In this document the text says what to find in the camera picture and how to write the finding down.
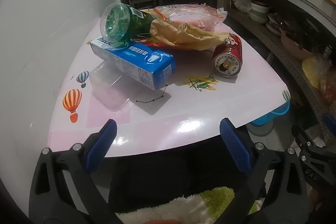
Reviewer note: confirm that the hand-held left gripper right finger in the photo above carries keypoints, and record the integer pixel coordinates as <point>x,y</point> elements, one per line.
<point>235,145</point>

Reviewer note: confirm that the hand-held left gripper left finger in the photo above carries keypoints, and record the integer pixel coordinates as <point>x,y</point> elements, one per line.
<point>102,140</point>

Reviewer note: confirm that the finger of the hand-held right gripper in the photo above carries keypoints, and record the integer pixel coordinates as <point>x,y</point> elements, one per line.
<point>329,122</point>
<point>307,146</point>

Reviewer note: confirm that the clear plastic container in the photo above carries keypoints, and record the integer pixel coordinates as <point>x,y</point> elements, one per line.
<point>110,92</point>

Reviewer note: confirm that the red snack bag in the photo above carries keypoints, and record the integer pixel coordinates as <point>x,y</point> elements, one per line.
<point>155,43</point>

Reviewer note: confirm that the green plastic bottle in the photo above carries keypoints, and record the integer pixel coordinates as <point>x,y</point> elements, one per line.
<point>136,24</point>

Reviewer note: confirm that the orange plastic bag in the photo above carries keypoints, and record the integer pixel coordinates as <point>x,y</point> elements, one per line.
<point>329,92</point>

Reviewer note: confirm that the blue plastic basket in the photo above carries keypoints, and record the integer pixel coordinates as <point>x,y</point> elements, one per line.
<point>273,113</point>

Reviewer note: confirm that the yellow plastic bag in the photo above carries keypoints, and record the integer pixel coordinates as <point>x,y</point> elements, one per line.
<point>315,71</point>

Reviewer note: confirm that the brown basin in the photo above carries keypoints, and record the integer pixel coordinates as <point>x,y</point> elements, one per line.
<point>294,47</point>

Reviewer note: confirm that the blue toothpaste box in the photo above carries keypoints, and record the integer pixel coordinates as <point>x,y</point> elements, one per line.
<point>136,61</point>

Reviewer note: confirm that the red drink can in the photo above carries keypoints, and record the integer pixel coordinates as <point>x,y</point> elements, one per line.
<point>228,56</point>

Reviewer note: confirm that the stack of plates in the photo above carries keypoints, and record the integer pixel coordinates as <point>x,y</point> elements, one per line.
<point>275,26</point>

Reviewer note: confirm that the crumpled brown paper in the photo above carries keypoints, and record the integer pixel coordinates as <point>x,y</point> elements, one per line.
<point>183,35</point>

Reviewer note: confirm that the stack of white bowls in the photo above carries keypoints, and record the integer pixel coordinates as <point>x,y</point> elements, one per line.
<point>260,12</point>

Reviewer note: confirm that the clear plastic bag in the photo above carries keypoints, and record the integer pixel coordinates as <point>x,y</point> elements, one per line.
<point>189,15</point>

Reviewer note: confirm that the white plastic bag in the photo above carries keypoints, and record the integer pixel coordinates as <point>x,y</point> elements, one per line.
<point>240,3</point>

